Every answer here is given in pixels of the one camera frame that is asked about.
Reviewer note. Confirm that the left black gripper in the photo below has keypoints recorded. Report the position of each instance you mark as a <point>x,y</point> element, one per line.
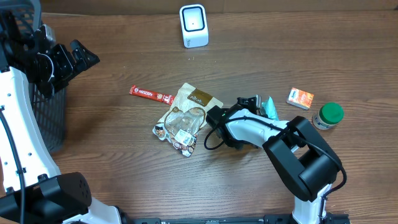
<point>68,59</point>

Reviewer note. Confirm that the green wet wipes pack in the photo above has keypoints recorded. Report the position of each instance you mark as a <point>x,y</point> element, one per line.
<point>268,109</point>

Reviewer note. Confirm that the orange tissue pack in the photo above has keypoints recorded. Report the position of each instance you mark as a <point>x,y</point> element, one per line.
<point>300,98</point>

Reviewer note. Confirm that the brown cookie bag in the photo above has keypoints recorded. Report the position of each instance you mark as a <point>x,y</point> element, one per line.
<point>185,118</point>

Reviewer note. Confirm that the green lid jar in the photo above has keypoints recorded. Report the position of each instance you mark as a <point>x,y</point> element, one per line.
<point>328,116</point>

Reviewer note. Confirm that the red Nescafe stick sachet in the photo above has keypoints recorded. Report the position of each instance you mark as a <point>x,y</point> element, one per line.
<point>152,95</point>

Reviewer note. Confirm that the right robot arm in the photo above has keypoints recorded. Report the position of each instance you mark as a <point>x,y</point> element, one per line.
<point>304,161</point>

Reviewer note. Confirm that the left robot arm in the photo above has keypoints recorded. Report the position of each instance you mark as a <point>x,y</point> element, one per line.
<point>36,190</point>

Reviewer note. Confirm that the white barcode scanner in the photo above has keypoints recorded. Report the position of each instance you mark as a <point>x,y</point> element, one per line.
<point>194,26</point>

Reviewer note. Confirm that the grey plastic mesh basket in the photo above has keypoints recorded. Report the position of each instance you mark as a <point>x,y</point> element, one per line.
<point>49,114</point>

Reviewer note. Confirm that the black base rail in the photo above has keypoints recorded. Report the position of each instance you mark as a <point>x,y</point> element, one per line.
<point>217,221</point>

